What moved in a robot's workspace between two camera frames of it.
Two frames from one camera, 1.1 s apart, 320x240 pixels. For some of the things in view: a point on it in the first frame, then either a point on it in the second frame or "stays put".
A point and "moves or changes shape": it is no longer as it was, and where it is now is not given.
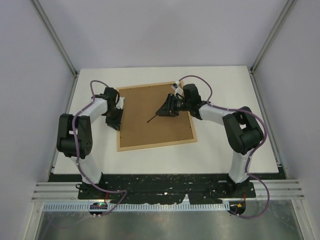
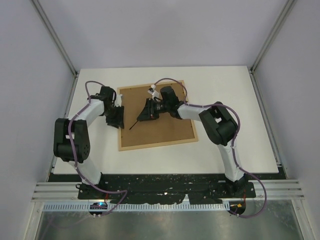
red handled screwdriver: (151, 118) moves or changes shape
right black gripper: (168, 109) → (148, 112)
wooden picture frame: (142, 128) stays put
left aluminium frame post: (75, 72) stays put
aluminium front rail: (66, 192) stays put
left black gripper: (116, 123) stays put
